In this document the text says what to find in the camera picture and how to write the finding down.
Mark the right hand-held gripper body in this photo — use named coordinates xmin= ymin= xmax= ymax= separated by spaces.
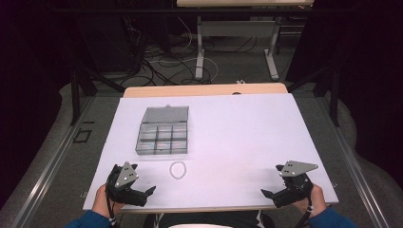
xmin=272 ymin=160 xmax=319 ymax=209

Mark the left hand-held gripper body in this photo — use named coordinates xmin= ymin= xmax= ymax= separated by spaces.
xmin=106 ymin=161 xmax=148 ymax=208

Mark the person's right hand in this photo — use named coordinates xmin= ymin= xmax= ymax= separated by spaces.
xmin=292 ymin=183 xmax=328 ymax=219

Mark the person's left hand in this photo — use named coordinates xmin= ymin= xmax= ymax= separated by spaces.
xmin=91 ymin=183 xmax=125 ymax=219

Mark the clear plastic compartment box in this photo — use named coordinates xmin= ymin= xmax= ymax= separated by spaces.
xmin=135 ymin=104 xmax=190 ymax=157

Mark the white table cover sheet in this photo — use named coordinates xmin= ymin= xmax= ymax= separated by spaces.
xmin=82 ymin=92 xmax=339 ymax=212

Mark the black metal stand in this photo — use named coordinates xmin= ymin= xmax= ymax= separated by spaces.
xmin=69 ymin=60 xmax=127 ymax=126
xmin=286 ymin=63 xmax=340 ymax=128

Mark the left hand-held gripper cable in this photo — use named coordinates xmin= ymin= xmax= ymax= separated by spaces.
xmin=106 ymin=189 xmax=118 ymax=228

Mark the hand-held gripper cable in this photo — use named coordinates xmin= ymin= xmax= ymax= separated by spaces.
xmin=294 ymin=196 xmax=314 ymax=228
xmin=106 ymin=189 xmax=118 ymax=228

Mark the right hand-held gripper cable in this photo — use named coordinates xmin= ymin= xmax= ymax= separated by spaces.
xmin=294 ymin=196 xmax=314 ymax=228

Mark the white bead bracelet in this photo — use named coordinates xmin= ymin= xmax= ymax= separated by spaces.
xmin=168 ymin=161 xmax=188 ymax=181

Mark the aluminium floor rail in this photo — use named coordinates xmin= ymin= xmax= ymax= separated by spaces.
xmin=11 ymin=95 xmax=97 ymax=228
xmin=316 ymin=95 xmax=385 ymax=228

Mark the black floor cable tangle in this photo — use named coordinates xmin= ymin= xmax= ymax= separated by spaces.
xmin=122 ymin=17 xmax=259 ymax=87

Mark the white floor cable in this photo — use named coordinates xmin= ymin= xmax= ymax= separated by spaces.
xmin=147 ymin=15 xmax=221 ymax=84

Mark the white metal frame desk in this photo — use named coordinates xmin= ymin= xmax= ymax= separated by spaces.
xmin=176 ymin=0 xmax=316 ymax=81

